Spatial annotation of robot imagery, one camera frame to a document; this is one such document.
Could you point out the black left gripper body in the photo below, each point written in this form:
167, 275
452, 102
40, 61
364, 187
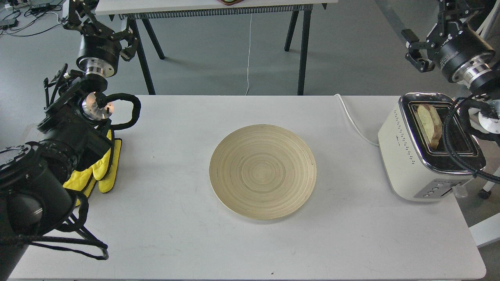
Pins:
95, 55

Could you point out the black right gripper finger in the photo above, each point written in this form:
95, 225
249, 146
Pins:
421, 54

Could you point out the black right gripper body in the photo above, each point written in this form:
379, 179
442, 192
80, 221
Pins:
460, 53

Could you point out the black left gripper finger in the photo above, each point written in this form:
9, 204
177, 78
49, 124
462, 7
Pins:
124, 43

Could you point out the slice of bread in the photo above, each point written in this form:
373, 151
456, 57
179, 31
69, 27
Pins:
432, 124

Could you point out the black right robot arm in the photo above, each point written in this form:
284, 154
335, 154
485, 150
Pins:
484, 103

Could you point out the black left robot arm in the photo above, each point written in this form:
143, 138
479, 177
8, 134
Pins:
36, 209

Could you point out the cream and chrome toaster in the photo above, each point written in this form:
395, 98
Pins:
416, 162

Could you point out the white background table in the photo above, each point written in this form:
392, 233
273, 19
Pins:
146, 9

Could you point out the yellow oven mitt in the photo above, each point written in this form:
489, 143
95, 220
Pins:
102, 173

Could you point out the round bamboo plate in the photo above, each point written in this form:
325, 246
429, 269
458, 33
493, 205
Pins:
263, 172

